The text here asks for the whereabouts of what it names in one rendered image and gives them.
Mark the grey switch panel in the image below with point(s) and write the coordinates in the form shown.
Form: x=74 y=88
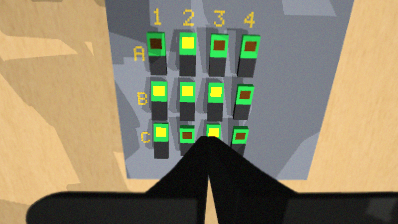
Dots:
x=208 y=92

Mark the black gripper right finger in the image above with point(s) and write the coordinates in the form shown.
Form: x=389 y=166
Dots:
x=244 y=194

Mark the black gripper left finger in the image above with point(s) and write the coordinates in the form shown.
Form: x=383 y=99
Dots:
x=178 y=198

